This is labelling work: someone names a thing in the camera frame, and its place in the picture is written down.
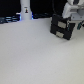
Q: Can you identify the black kcup holder drawer box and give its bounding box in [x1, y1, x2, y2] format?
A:
[50, 14, 75, 40]

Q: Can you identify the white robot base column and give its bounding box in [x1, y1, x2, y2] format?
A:
[20, 0, 32, 20]

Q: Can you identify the black equipment with blue light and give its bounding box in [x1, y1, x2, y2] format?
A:
[0, 13, 21, 24]

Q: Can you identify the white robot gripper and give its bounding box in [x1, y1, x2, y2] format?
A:
[62, 0, 84, 30]

